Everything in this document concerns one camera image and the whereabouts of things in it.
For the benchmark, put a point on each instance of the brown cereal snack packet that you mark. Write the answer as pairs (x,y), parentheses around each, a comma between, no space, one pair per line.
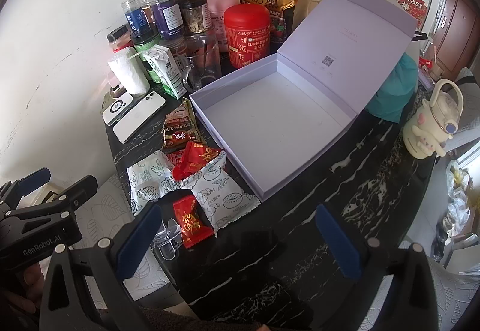
(180,128)

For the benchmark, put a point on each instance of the white tissue roll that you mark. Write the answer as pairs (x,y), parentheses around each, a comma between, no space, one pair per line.
(127,70)

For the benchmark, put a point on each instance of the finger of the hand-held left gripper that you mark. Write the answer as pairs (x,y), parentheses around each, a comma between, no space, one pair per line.
(33,179)
(80,186)

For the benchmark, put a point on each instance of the brown paper bag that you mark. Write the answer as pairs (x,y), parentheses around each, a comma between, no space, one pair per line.
(305,8)

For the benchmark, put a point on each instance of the pile of plastic bags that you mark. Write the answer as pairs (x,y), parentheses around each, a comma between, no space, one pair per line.
(461,200)

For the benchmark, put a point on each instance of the white power bank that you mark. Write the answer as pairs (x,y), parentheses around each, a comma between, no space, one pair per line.
(122,110)

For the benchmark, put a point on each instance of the red candy packet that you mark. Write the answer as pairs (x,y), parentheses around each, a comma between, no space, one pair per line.
(189,220)
(197,164)

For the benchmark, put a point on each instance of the cream cartoon water bottle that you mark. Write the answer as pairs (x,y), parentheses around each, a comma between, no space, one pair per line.
(427,125)

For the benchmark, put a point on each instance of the white smartphone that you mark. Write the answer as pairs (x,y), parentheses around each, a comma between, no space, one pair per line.
(138,117)

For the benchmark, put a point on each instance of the pink plastic jar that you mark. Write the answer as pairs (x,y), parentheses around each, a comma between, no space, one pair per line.
(221,8)

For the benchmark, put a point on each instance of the green and white carton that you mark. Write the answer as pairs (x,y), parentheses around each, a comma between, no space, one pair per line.
(165,70)

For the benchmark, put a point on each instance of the clear jar with purple label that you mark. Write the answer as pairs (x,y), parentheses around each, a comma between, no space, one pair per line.
(168,14)

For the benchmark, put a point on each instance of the brown wooden door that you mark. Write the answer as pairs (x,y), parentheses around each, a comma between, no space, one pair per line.
(453,27)

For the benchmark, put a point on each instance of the clear glass mug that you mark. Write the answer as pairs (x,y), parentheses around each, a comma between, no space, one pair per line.
(202,61)

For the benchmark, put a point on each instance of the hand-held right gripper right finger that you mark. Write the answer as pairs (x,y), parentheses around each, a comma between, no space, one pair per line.
(335,244)

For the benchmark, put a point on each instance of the red tin can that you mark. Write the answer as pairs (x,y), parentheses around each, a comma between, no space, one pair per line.
(247,36)

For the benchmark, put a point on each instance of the jar of dried slices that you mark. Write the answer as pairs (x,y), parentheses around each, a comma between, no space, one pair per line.
(195,16)

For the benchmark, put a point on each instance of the clear plastic clip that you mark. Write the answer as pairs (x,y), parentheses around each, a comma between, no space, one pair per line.
(168,241)

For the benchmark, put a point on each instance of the clear jar with blue label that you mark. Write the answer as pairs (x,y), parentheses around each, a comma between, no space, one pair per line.
(135,18)

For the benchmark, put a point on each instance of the person's left hand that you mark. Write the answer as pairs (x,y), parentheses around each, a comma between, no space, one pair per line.
(22,289)

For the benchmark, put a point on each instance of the white gift box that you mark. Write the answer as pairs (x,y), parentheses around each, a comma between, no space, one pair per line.
(277,121)

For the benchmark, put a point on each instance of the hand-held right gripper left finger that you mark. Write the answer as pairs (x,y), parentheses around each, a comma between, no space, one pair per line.
(138,241)

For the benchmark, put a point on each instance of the white printed bread packet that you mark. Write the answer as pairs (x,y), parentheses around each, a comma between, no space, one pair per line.
(228,200)
(148,181)

